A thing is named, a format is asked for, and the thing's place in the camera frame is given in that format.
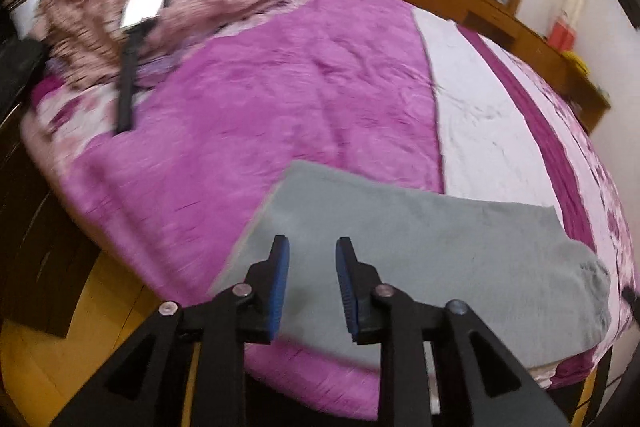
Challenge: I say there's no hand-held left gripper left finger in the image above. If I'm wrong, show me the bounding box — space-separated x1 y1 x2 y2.
50 235 291 427

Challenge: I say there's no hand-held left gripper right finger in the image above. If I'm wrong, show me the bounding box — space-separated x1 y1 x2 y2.
335 236 571 427

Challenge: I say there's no grey towel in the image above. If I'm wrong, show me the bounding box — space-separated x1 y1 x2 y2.
209 160 613 357

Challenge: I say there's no magenta plush blanket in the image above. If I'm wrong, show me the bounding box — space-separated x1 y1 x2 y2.
65 0 447 421

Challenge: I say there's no bed with purple cover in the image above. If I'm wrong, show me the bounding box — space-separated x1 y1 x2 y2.
20 0 640 388

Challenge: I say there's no pink pillow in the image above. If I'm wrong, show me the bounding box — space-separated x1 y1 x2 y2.
37 0 317 80

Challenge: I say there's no wooden bench ledge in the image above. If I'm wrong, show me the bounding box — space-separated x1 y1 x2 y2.
295 0 612 135

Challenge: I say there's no yellow object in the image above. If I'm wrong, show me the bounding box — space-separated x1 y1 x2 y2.
566 52 592 75

